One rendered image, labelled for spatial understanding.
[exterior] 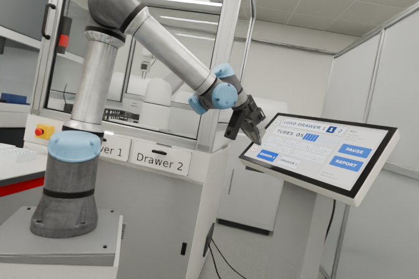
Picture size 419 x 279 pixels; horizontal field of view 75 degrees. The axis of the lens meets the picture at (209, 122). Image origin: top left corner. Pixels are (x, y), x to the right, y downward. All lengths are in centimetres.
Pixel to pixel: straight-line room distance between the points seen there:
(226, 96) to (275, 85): 384
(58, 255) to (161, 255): 86
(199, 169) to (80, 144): 73
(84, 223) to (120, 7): 53
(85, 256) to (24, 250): 12
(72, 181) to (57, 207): 7
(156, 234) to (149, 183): 25
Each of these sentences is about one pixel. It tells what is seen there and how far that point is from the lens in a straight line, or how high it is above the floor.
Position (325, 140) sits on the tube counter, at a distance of 112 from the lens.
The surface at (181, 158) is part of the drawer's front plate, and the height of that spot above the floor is 90.
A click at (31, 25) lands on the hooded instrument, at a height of 148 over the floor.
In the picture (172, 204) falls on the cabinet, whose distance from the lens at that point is 140.
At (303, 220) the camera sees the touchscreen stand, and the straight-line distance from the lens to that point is 116.
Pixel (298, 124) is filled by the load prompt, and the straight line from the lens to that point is 124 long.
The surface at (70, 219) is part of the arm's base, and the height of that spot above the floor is 82.
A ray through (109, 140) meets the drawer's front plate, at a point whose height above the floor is 90.
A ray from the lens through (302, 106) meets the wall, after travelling 466.
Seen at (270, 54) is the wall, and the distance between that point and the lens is 468.
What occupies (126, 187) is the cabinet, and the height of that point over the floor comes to 69.
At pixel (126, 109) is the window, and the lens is 146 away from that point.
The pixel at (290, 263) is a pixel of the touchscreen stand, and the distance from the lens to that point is 123.
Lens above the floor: 112
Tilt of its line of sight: 1 degrees down
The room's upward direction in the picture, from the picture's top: 11 degrees clockwise
